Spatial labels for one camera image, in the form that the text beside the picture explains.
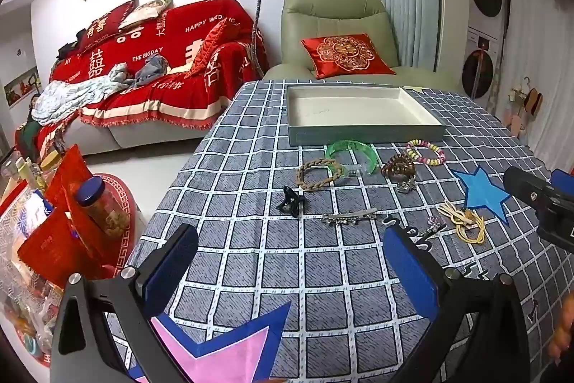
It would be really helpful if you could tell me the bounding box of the red cushion with characters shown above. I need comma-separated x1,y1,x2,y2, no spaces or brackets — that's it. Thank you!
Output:
78,0,140,52

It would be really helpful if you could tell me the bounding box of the red printed blanket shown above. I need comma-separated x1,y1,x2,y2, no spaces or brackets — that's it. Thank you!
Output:
49,0,270,130

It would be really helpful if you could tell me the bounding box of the cream hair tie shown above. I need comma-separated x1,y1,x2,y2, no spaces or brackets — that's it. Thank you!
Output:
437,201,471,226

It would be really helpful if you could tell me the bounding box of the green armchair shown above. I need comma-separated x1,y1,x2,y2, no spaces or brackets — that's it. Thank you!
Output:
262,0,462,94

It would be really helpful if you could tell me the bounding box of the red gift packet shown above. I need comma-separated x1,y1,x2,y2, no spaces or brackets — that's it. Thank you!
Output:
18,208,113,280
45,144,95,213

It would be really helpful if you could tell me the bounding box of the red patterned round table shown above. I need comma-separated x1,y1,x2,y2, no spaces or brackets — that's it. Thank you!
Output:
0,172,141,368

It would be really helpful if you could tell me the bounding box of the yellow hair tie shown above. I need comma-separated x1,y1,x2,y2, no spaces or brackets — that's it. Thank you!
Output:
455,210,487,244

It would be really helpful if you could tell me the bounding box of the grey sofa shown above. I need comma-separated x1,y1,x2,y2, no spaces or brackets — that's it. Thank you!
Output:
49,0,270,150

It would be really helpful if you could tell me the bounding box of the wire hanger with slippers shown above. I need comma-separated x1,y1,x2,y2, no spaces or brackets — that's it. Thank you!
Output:
508,77,544,132

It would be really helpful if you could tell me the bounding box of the black hair claw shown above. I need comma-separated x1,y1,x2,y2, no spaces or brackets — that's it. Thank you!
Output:
276,186,306,217

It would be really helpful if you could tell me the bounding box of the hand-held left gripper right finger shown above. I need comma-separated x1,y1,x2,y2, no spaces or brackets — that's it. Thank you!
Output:
383,224,534,383

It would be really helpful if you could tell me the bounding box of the red satin cushion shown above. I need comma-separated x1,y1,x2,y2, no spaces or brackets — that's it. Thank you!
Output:
184,19,229,79

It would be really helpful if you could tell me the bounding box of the green translucent bangle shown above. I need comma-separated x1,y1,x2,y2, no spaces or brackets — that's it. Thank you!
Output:
325,139,380,179

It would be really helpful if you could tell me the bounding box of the pale blue blanket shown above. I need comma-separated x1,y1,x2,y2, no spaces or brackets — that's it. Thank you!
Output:
31,64,135,126

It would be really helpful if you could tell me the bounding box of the white shallow tray box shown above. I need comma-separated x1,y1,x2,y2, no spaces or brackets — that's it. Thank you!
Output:
286,84,447,147

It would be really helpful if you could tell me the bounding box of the grey garment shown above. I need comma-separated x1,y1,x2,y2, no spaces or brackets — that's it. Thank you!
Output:
130,53,169,88

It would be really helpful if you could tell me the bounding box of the silver hair clip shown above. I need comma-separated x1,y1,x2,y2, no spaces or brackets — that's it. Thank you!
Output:
321,208,378,226

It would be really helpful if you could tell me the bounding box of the cream printed cushion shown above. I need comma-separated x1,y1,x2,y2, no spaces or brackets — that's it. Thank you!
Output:
117,0,173,29

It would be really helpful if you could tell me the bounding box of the jar with blue lid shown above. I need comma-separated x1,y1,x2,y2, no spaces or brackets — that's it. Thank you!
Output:
74,177,131,238

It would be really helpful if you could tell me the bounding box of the white front-load washing machine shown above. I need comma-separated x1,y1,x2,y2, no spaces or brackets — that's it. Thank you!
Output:
462,26,505,101

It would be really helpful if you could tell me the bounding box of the grey checked tablecloth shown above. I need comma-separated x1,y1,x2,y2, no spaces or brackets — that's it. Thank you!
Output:
108,80,574,383

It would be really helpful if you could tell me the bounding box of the yellow-green bottle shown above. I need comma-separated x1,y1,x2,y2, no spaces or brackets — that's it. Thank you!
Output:
27,161,48,193

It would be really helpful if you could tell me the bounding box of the pastel beaded bracelet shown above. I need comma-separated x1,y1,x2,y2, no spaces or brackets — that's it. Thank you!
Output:
406,139,447,166

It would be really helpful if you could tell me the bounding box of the landscape wall painting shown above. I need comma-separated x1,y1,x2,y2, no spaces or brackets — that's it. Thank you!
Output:
4,66,41,108

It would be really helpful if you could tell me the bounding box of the pink gem brooch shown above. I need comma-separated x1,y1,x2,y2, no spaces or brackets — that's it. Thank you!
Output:
422,216,447,238

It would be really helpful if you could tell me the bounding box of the tan braided bracelet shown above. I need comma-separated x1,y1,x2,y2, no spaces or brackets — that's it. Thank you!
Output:
296,158,345,192

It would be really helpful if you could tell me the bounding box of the red embroidered cushion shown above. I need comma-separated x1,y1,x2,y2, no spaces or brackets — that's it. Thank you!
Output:
300,34,397,79

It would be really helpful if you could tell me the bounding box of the person's right hand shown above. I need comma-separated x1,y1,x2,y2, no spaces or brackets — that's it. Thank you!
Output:
549,291,574,361

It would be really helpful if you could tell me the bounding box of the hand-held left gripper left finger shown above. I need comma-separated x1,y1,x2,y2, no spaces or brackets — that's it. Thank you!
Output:
49,224,200,383

